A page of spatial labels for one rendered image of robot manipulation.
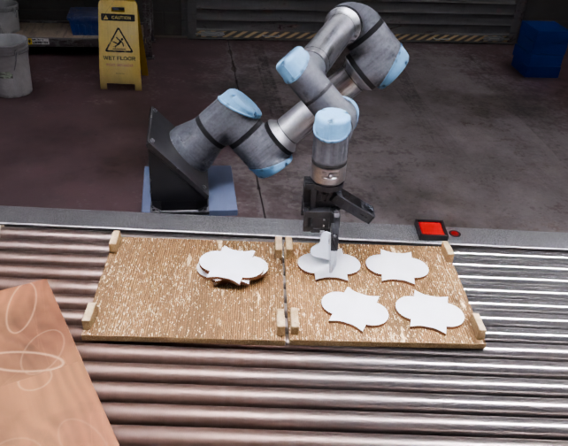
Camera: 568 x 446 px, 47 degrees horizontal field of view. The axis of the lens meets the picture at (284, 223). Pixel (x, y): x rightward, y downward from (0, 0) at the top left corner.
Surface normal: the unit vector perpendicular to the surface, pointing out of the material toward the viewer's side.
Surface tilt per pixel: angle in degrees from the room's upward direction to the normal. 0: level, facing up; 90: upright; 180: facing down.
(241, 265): 0
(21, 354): 0
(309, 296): 0
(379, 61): 80
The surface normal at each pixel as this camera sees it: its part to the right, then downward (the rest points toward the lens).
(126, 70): 0.07, 0.36
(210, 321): 0.06, -0.84
